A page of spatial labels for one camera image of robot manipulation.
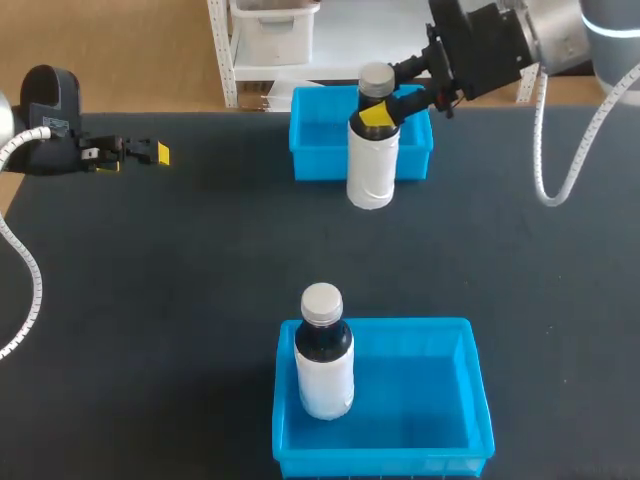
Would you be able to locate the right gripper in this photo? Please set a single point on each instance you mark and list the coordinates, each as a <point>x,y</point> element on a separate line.
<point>480,45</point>

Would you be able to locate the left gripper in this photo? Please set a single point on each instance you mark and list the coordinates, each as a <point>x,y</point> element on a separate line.
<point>50,145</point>

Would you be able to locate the white bottle with dark top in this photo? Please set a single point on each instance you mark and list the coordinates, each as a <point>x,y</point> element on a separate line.
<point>325,385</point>
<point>370,170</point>

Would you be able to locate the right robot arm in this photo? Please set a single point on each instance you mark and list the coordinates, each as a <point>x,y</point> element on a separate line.
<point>565,30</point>

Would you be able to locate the blue plastic bin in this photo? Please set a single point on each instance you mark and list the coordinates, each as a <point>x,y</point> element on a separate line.
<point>425,400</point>
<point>320,160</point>

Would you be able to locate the white metal shelf rack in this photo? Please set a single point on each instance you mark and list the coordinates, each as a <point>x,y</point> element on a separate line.
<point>222,50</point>

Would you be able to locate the white plastic storage box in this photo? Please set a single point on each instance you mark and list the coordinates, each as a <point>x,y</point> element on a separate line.
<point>275,40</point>

